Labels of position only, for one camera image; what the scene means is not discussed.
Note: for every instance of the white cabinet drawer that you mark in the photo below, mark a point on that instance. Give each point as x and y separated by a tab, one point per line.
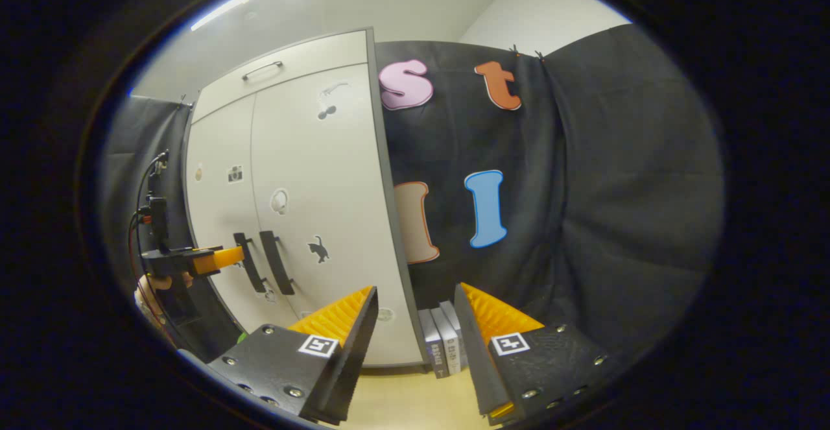
311	60

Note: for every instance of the white door with camera sticker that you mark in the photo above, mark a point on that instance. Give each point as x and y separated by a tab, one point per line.
220	144

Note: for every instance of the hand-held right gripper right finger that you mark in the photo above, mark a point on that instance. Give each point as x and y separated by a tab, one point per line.
476	365

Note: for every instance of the black backdrop cloth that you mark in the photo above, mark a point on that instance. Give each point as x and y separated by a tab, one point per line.
616	190

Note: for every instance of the grey book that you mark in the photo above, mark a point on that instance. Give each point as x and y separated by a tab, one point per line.
433	346
447	339
457	326

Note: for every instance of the white shoe cabinet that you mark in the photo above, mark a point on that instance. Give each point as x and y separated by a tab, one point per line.
389	177

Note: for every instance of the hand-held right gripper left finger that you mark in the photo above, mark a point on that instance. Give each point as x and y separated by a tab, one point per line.
355	358

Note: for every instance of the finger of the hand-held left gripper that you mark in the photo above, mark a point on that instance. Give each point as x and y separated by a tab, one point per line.
217	259

